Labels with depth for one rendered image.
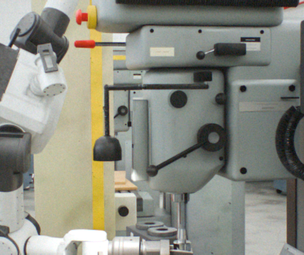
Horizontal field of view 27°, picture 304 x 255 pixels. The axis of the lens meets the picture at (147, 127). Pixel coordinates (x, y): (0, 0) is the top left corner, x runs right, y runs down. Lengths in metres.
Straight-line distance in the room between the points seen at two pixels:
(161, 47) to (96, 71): 1.84
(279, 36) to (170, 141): 0.38
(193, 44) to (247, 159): 0.32
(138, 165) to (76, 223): 1.81
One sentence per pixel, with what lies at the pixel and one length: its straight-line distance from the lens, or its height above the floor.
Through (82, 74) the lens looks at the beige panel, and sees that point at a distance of 3.37.
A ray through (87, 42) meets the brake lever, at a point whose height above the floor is 1.70.
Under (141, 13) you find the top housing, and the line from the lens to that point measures 1.54.
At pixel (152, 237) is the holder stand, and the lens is 1.92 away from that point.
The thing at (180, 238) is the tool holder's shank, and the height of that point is 1.18.
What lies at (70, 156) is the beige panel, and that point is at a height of 1.24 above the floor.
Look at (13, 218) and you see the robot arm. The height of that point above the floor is 1.23.
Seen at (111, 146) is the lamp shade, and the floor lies 1.44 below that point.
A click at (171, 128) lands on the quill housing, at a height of 1.48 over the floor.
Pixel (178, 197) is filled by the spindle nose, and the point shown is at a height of 1.29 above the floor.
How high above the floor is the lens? 1.56
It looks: 3 degrees down
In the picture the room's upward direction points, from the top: 1 degrees counter-clockwise
